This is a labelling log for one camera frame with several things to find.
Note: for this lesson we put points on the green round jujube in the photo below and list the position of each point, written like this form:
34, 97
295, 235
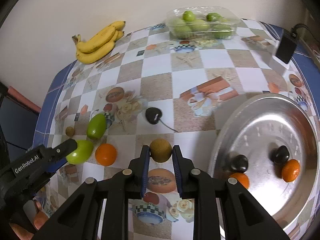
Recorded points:
82, 152

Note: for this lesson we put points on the yellow banana bunch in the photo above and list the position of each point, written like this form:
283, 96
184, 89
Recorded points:
102, 43

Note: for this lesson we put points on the clear plastic fruit box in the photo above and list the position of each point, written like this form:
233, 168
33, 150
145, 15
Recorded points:
202, 22

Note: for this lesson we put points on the black power adapter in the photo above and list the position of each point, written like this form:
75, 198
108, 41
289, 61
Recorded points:
288, 43

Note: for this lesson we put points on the person's left hand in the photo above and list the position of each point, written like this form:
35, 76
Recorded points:
38, 219

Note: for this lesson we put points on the dark cherry with stem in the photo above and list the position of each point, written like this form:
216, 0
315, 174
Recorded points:
154, 115

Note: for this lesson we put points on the orange tangerine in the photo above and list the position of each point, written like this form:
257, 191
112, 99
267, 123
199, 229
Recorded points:
241, 178
106, 154

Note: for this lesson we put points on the round silver metal tray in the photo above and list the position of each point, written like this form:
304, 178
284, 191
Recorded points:
256, 129

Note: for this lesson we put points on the dark cherry in tray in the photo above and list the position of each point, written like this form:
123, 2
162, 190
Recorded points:
280, 155

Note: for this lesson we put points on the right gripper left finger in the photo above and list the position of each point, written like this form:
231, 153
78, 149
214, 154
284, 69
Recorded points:
127, 184

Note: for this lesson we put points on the small orange in tray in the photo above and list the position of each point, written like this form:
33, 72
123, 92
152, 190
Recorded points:
290, 170

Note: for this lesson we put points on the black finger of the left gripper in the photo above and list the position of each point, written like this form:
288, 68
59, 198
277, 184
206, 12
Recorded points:
57, 155

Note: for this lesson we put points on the green oval jujube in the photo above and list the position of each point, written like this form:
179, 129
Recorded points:
96, 127

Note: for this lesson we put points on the brown round longan fruit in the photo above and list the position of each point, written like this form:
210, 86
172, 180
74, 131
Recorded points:
160, 150

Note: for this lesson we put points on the small brown longan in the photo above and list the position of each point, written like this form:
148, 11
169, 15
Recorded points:
69, 131

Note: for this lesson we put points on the checkered printed tablecloth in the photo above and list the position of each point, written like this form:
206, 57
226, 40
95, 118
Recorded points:
196, 84

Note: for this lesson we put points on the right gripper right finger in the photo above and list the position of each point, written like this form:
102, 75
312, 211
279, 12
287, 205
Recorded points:
192, 183

